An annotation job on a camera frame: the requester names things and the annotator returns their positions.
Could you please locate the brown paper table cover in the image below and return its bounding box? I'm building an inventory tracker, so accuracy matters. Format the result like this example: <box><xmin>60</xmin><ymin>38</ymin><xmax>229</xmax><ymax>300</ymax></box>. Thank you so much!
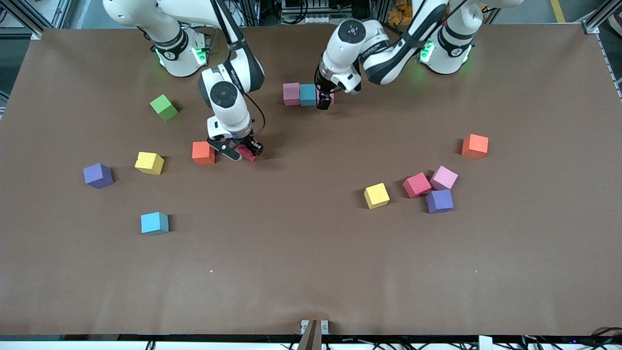
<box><xmin>0</xmin><ymin>22</ymin><xmax>622</xmax><ymax>336</ymax></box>

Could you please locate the purple foam block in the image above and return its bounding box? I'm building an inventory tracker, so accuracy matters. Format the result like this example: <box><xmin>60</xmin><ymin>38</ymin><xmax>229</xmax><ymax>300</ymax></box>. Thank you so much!
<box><xmin>426</xmin><ymin>189</ymin><xmax>454</xmax><ymax>214</ymax></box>
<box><xmin>83</xmin><ymin>163</ymin><xmax>114</xmax><ymax>190</ymax></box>

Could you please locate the metal mount bracket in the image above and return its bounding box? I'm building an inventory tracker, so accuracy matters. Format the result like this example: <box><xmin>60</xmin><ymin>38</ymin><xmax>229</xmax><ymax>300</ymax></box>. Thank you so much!
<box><xmin>296</xmin><ymin>319</ymin><xmax>329</xmax><ymax>350</ymax></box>

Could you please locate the green foam block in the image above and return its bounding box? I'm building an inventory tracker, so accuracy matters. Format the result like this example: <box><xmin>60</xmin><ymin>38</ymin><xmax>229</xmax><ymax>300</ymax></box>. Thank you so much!
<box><xmin>150</xmin><ymin>94</ymin><xmax>179</xmax><ymax>122</ymax></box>

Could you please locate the yellow foam block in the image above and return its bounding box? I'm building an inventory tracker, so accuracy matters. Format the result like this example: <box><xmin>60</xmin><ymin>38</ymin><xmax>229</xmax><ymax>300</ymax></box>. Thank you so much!
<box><xmin>363</xmin><ymin>183</ymin><xmax>391</xmax><ymax>210</ymax></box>
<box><xmin>134</xmin><ymin>152</ymin><xmax>165</xmax><ymax>175</ymax></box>

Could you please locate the aluminium frame profile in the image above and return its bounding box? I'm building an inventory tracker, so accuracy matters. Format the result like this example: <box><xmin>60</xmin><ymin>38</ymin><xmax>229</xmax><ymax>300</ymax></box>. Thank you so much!
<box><xmin>0</xmin><ymin>0</ymin><xmax>73</xmax><ymax>40</ymax></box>
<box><xmin>581</xmin><ymin>0</ymin><xmax>622</xmax><ymax>35</ymax></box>

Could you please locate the orange foam block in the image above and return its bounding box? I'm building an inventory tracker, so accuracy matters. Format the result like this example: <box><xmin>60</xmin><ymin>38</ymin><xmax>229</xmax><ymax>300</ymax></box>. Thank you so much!
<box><xmin>191</xmin><ymin>141</ymin><xmax>216</xmax><ymax>165</ymax></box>
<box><xmin>461</xmin><ymin>134</ymin><xmax>489</xmax><ymax>159</ymax></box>

